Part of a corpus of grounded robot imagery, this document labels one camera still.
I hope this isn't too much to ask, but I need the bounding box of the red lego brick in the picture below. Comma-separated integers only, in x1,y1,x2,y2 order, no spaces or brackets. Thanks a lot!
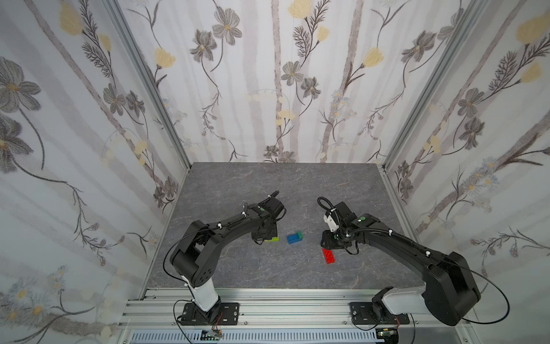
322,248,335,265

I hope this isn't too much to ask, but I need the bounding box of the blue lego brick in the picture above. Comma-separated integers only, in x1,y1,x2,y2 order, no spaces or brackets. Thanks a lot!
286,233,301,245

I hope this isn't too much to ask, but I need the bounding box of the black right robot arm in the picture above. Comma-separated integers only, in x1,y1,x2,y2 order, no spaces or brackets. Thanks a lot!
317,196,481,326

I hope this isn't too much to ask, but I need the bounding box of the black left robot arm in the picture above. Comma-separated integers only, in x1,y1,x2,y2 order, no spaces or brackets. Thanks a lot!
170,204,286,313

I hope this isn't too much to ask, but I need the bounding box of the right circuit board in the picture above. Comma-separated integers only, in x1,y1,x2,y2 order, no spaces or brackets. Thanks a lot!
376,328,399,344

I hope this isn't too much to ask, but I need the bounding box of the circuit board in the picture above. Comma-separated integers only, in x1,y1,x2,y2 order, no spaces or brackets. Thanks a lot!
376,328,399,344
200,330,223,341

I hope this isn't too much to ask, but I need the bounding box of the left circuit board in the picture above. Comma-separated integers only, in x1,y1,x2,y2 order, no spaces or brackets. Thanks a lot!
200,330,223,341

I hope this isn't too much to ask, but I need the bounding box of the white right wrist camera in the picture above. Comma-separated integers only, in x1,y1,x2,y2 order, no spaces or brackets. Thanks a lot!
324,208,340,233

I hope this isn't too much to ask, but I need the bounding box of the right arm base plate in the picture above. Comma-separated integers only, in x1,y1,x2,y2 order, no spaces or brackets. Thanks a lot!
349,302,410,326

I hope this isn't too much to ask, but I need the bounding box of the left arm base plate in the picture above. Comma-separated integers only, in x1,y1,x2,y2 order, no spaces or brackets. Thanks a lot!
176,302,240,326

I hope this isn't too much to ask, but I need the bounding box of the white perforated cable duct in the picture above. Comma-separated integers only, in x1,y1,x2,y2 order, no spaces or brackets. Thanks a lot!
127,328,384,343

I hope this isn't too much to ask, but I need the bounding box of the aluminium frame rail front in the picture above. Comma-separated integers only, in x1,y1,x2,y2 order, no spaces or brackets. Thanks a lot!
115,288,480,343

